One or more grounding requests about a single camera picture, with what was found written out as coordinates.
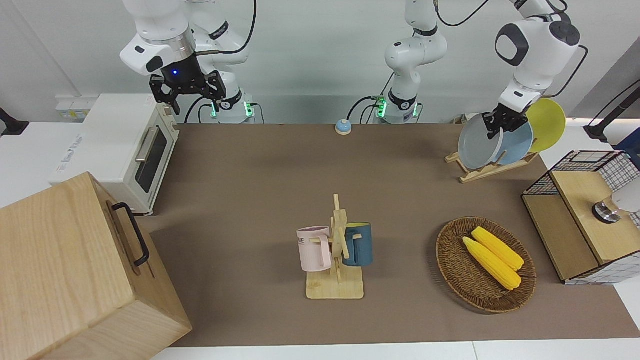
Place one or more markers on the gray plate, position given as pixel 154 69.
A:
pixel 475 145

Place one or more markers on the brown table mat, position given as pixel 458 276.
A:
pixel 250 175

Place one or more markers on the dark blue object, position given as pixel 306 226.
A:
pixel 631 152

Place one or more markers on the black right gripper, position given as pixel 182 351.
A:
pixel 182 75

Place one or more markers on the wooden basket lid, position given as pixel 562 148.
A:
pixel 585 200

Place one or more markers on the light blue plate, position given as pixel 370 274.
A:
pixel 517 145

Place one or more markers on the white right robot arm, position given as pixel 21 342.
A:
pixel 160 30

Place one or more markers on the dark blue mug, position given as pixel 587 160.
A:
pixel 362 247

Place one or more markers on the black camera stand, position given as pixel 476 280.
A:
pixel 10 125
pixel 597 131

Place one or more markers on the blue service bell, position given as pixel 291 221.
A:
pixel 343 128

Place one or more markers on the wooden mug stand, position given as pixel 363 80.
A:
pixel 335 287

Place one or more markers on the white toaster oven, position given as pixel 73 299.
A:
pixel 110 135

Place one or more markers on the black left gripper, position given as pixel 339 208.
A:
pixel 511 120

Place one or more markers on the wooden plate rack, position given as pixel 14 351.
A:
pixel 480 174

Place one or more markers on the pink mug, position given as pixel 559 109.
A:
pixel 312 250

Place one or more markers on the yellow plate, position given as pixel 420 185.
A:
pixel 547 125

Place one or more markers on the yellow corn cob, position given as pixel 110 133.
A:
pixel 492 265
pixel 500 247

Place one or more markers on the brown wicker basket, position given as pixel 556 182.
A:
pixel 460 270

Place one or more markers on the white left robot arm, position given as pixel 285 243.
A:
pixel 540 45

